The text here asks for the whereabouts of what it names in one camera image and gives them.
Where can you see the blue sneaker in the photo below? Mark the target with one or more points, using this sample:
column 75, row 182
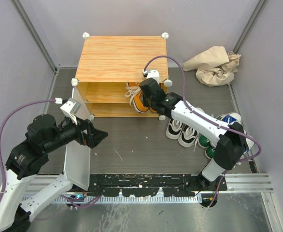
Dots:
column 230, row 118
column 250, row 144

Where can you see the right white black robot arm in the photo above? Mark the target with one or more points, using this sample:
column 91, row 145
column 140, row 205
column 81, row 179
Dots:
column 229, row 139

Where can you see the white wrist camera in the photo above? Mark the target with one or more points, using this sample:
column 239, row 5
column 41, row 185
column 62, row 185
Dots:
column 151, row 74
column 70, row 108

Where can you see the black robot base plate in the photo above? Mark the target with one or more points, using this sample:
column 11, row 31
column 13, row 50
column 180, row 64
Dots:
column 142, row 185

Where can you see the orange sneaker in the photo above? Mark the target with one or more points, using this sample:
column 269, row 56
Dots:
column 152, row 110
column 134, row 93

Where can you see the black white sneaker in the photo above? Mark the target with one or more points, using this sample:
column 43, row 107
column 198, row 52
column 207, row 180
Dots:
column 188, row 137
column 174, row 129

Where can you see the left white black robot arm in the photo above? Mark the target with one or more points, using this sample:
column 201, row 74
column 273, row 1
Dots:
column 27, row 158

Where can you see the green sneaker left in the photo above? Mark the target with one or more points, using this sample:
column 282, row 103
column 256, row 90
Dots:
column 204, row 142

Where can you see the wood grain shoe cabinet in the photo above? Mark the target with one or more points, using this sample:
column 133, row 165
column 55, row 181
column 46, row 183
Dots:
column 107, row 63

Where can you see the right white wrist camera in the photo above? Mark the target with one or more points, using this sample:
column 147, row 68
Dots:
column 151, row 74

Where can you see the slotted grey cable duct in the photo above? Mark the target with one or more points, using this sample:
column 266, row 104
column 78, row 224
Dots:
column 145, row 200

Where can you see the blue sneaker upper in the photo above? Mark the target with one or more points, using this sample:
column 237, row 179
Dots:
column 230, row 118

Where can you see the crumpled beige cloth bag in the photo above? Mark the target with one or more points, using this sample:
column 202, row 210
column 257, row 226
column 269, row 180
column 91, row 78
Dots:
column 214, row 67

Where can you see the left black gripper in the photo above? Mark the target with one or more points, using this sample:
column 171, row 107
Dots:
column 92, row 139

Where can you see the green sneaker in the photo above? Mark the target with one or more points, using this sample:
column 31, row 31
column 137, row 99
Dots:
column 204, row 142
column 210, row 152

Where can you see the green sneaker lower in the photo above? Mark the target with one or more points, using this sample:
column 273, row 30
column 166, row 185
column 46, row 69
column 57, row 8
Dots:
column 210, row 152

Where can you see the blue sneaker lower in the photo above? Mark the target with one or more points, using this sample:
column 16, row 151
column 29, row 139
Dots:
column 250, row 144

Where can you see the white translucent cabinet door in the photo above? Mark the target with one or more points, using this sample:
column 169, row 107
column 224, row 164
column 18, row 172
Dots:
column 77, row 157

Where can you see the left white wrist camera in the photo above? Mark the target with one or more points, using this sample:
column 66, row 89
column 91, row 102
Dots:
column 70, row 108

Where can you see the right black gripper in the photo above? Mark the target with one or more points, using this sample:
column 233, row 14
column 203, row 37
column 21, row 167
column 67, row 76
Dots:
column 146, row 102

